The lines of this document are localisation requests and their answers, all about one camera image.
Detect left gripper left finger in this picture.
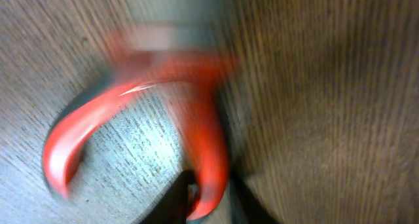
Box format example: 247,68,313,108
139,170,196,224

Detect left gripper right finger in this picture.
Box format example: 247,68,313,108
229,172,278,224

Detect small red cutting pliers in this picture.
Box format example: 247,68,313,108
42,22,236,221

